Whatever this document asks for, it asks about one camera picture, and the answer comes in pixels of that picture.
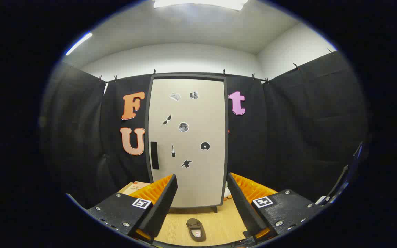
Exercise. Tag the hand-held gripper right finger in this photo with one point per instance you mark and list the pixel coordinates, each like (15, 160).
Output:
(241, 206)

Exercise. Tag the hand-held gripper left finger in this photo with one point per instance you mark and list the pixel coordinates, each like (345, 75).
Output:
(162, 206)

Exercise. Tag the brown fuzzy shoe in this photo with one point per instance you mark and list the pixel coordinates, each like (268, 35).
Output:
(198, 234)

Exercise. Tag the grey shoe cabinet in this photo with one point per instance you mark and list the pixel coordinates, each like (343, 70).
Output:
(188, 75)

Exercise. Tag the beige cover book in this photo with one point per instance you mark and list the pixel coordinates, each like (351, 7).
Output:
(136, 187)

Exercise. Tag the black backdrop cloth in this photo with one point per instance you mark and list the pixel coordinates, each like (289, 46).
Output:
(288, 137)

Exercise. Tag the ceiling light panel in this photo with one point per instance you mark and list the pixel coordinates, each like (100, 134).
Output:
(78, 44)
(198, 3)

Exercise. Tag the dark metal frame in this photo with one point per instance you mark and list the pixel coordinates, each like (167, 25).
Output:
(352, 165)

